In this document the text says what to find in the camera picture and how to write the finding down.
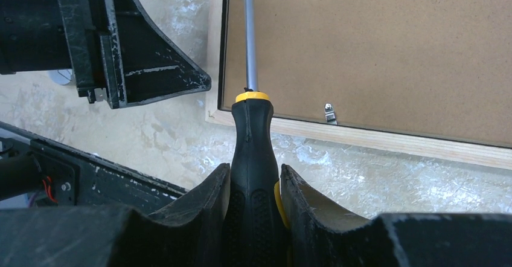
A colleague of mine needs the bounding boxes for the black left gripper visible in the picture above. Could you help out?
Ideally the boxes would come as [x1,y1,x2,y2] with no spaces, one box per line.
[57,0,212,109]

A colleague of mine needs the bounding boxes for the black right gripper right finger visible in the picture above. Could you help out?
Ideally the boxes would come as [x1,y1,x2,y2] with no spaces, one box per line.
[281,164,511,266]

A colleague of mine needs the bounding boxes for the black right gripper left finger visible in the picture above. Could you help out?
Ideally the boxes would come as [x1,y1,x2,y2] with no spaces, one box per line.
[1,163,231,266]

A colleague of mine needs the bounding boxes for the yellow black flathead screwdriver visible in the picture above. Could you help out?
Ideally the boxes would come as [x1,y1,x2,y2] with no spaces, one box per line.
[222,0,289,266]

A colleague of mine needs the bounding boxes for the black wooden picture frame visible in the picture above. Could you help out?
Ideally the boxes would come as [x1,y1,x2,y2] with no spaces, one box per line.
[205,0,512,171]

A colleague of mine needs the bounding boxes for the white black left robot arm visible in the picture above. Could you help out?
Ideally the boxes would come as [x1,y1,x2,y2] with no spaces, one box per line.
[1,0,212,109]

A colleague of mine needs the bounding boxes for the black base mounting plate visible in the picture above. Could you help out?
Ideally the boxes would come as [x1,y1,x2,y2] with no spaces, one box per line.
[1,123,186,214]

